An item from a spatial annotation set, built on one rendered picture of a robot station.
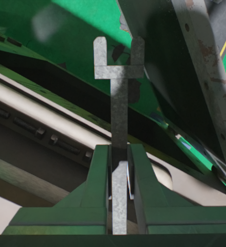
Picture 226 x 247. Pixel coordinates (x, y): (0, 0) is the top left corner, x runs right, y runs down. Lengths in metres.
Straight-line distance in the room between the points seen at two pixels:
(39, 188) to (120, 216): 0.11
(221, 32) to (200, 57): 1.06
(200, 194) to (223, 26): 1.16
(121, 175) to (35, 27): 1.57
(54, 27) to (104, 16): 0.40
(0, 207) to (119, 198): 0.12
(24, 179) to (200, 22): 0.33
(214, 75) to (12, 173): 0.32
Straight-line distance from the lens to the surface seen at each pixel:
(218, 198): 0.41
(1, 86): 0.32
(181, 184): 0.36
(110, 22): 1.57
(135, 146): 0.15
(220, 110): 0.35
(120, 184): 0.17
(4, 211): 0.23
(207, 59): 0.33
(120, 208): 0.18
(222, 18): 1.40
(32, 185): 0.25
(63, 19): 1.62
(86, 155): 0.30
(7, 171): 0.25
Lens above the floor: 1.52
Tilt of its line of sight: 75 degrees down
